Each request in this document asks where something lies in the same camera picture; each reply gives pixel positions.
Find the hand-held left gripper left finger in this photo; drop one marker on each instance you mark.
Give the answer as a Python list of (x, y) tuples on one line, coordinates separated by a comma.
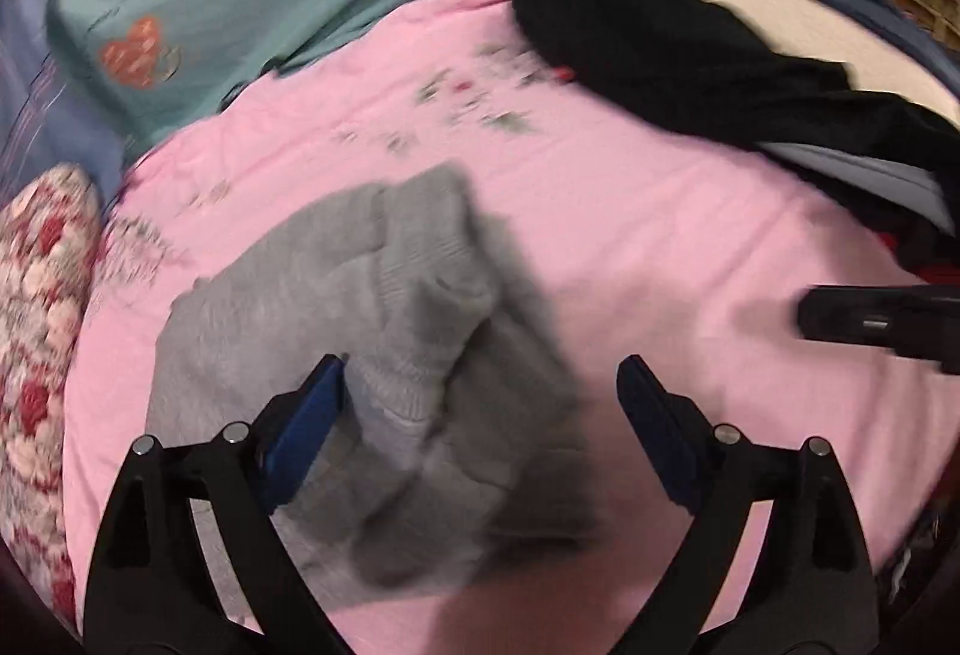
[(307, 426)]

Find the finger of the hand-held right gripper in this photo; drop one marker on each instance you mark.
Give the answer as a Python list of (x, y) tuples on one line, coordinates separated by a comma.
[(862, 317)]

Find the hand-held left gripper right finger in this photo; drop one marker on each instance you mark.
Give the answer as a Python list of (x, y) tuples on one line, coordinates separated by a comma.
[(656, 426)]

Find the grey sweat pants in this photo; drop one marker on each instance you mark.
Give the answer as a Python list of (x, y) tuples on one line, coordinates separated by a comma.
[(420, 325)]

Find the red garment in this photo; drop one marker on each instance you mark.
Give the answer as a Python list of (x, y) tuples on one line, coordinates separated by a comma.
[(934, 269)]

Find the grey blue cloth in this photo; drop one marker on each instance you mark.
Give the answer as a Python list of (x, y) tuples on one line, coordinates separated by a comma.
[(870, 179)]

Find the pink floral bed sheet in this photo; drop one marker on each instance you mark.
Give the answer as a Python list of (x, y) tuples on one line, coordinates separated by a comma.
[(637, 235)]

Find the red floral quilted pillow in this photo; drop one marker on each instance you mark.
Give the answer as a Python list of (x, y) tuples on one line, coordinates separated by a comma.
[(37, 325)]

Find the cream quilted pad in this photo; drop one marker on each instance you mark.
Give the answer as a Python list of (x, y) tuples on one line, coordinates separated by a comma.
[(787, 18)]

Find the black garment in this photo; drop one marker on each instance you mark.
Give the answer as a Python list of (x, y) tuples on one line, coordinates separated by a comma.
[(675, 55)]

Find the blue plaid bed cover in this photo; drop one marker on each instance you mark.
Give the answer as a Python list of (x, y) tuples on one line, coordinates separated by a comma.
[(45, 108)]

